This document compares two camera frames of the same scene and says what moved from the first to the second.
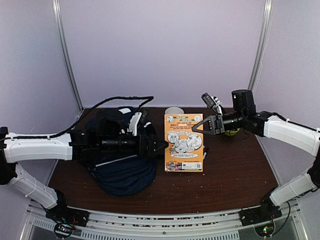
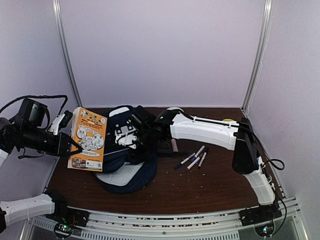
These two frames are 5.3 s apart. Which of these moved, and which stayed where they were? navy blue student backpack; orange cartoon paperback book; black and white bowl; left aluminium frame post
Moved: navy blue student backpack; orange cartoon paperback book
Stayed: left aluminium frame post; black and white bowl
